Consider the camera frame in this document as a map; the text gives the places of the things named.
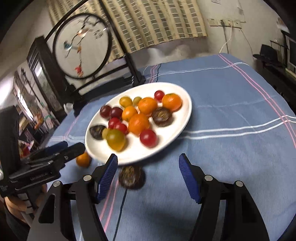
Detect small orange fruit back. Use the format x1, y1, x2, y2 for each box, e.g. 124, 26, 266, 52
76, 152, 92, 168

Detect dark passion fruit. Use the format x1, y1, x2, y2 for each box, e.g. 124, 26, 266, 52
89, 125, 106, 140
118, 165, 145, 189
152, 107, 173, 127

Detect yellow-green tomato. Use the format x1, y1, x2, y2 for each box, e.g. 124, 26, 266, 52
106, 129, 126, 152

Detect large dark red plum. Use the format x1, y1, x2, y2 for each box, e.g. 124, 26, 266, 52
100, 105, 112, 120

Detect small dark red plum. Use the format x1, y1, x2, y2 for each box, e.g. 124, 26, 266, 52
110, 106, 123, 120

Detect small orange hidden fruit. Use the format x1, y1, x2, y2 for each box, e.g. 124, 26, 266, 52
121, 105, 138, 122

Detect large orange mandarin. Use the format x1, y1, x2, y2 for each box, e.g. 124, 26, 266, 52
128, 113, 150, 136

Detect red cherry tomato front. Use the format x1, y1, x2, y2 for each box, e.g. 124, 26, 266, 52
139, 129, 158, 148

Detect medium orange fruit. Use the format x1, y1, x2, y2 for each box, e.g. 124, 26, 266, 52
138, 97, 158, 116

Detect dark passion fruit back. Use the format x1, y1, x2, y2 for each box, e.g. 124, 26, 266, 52
152, 107, 173, 127

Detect small red cherry tomato back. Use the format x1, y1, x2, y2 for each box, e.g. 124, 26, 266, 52
154, 90, 165, 102

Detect orange tomato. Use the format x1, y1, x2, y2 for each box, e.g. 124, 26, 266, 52
119, 96, 133, 108

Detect person's left hand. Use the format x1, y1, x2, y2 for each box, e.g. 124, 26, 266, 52
3, 184, 48, 224

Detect white oval plate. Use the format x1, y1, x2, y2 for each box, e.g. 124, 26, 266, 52
85, 82, 192, 166

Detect dark framed painting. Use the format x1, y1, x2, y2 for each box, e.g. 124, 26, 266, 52
27, 36, 70, 122

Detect round embroidered screen stand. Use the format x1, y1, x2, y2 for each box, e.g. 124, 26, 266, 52
46, 1, 145, 116

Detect striped beige curtain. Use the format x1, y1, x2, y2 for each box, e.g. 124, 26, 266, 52
47, 1, 207, 62

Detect black hat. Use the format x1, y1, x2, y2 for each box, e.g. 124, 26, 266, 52
253, 44, 283, 67

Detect computer monitor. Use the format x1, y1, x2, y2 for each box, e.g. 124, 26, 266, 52
286, 36, 296, 74

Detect black cable on table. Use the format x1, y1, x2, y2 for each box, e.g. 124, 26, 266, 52
112, 188, 129, 241

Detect wall power outlets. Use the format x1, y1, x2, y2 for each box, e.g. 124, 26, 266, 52
207, 18, 242, 29

